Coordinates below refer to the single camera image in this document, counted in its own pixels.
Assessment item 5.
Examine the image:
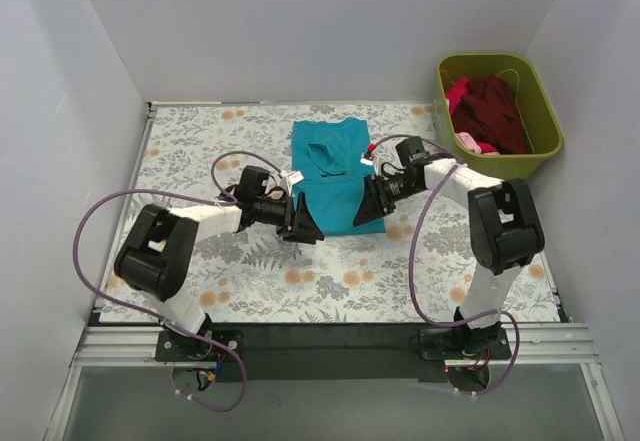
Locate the teal t shirt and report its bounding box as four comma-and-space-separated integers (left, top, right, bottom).
291, 118, 385, 237

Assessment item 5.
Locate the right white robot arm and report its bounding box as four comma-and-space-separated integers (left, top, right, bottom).
353, 135, 545, 359

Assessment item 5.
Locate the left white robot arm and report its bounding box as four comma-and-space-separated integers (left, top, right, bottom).
114, 166, 324, 361

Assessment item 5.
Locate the floral table mat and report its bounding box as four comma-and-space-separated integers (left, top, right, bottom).
99, 103, 561, 325

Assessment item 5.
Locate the dark red garment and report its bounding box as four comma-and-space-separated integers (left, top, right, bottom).
450, 75, 529, 155

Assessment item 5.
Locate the pink garment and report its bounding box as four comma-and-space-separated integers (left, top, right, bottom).
445, 77, 499, 156

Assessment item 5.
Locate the green plastic bin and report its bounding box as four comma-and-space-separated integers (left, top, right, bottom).
432, 53, 564, 179

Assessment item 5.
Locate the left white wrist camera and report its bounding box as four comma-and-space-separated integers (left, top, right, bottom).
278, 170, 304, 196

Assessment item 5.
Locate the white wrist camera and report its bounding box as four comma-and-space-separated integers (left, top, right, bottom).
360, 144, 379, 169
278, 170, 304, 196

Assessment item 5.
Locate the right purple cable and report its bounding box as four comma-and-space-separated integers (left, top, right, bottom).
367, 134, 521, 398

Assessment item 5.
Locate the purple cable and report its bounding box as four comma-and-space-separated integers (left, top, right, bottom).
73, 151, 296, 413
367, 134, 521, 398

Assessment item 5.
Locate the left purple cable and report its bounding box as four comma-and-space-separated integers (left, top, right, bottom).
73, 151, 296, 413

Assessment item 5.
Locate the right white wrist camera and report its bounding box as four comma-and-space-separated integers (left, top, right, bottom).
360, 144, 379, 169

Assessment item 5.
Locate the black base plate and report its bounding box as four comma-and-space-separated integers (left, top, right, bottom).
155, 323, 515, 383

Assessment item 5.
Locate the aluminium frame rail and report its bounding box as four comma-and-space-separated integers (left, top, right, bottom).
73, 322, 600, 366

